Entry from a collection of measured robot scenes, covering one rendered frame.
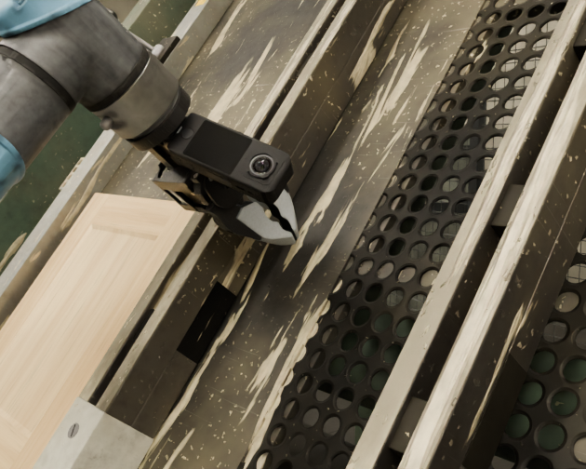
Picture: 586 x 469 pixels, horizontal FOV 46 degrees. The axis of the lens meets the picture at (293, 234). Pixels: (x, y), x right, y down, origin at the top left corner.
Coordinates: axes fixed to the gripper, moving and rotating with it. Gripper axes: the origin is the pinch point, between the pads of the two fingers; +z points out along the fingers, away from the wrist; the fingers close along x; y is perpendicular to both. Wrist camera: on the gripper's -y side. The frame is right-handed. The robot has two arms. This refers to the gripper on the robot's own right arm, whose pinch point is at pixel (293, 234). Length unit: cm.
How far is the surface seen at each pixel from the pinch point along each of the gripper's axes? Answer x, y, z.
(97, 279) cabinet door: 11.0, 33.8, 0.7
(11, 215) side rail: 4, 77, 1
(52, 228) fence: 6, 53, -1
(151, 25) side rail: -45, 77, 1
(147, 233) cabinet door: 2.7, 28.3, 0.4
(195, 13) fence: -42, 54, -2
